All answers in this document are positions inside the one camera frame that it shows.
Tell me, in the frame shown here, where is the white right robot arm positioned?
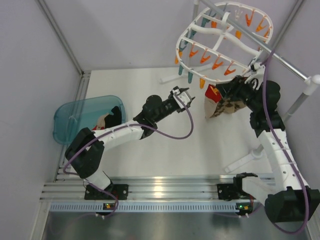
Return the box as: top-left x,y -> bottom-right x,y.
216,76 -> 320,223

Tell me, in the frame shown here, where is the black sock in basket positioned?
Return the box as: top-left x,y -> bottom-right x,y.
104,106 -> 122,128

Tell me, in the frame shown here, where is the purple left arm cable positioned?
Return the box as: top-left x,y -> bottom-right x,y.
62,93 -> 195,213

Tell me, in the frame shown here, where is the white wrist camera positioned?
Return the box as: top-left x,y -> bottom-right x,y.
173,91 -> 193,109
250,62 -> 266,76

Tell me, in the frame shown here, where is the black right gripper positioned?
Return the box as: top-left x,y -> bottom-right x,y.
216,75 -> 261,112

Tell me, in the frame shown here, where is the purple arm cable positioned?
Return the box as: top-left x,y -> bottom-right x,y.
62,93 -> 195,213
261,49 -> 312,235

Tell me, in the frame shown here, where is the brown argyle sock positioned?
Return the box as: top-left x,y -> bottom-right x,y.
212,98 -> 246,118

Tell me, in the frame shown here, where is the orange clip middle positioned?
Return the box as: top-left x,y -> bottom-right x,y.
199,78 -> 206,89

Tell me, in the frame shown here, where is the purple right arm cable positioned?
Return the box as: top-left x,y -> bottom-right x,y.
261,49 -> 312,235

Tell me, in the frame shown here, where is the beige sock with red cuff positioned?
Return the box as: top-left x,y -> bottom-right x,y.
204,84 -> 222,119

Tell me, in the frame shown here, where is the teal plastic basket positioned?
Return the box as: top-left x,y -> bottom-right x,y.
52,95 -> 127,145

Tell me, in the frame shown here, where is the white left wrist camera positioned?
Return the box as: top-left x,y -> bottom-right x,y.
173,91 -> 193,109

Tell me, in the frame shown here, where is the beige red patterned sock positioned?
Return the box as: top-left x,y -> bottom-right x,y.
92,113 -> 110,131

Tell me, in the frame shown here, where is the white round clip hanger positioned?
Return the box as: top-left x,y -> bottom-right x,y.
178,5 -> 270,82

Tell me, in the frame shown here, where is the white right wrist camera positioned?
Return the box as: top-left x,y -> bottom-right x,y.
250,62 -> 266,76

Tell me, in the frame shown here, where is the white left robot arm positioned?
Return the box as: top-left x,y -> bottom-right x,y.
63,86 -> 194,199

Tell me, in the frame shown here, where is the metal drying rack stand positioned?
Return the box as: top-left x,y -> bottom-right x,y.
159,0 -> 320,173

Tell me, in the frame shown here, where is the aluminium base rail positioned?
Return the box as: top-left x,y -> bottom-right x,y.
39,174 -> 313,213

